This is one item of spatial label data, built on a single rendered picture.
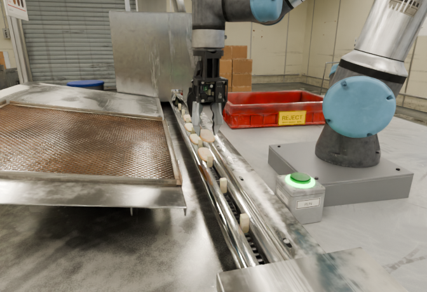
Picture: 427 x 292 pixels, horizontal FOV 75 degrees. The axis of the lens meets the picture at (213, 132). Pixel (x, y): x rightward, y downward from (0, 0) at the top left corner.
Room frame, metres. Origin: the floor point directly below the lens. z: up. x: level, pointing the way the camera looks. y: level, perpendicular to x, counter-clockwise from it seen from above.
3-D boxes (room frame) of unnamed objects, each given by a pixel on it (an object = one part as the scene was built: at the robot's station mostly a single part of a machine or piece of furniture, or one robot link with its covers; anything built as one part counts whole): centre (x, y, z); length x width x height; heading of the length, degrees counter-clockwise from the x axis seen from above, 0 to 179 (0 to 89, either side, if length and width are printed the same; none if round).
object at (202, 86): (0.67, 0.01, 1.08); 0.09 x 0.08 x 0.12; 13
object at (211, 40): (0.67, 0.01, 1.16); 0.08 x 0.08 x 0.05
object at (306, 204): (0.49, -0.17, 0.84); 0.08 x 0.08 x 0.11; 13
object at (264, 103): (1.28, -0.27, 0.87); 0.49 x 0.34 x 0.10; 100
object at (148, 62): (3.61, 0.72, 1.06); 4.40 x 0.55 x 0.48; 13
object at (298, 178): (0.49, -0.17, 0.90); 0.04 x 0.04 x 0.02
